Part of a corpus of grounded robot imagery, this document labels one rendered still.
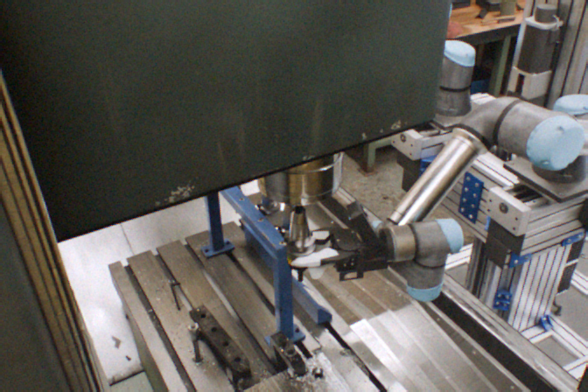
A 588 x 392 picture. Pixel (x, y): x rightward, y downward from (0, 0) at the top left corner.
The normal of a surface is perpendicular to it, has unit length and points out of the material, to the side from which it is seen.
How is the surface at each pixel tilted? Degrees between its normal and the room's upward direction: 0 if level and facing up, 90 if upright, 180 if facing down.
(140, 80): 90
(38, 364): 90
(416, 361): 8
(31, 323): 90
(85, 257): 25
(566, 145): 88
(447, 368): 8
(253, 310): 0
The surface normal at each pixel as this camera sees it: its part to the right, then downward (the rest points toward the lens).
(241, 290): -0.02, -0.83
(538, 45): -0.32, 0.54
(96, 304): 0.16, -0.54
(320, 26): 0.51, 0.48
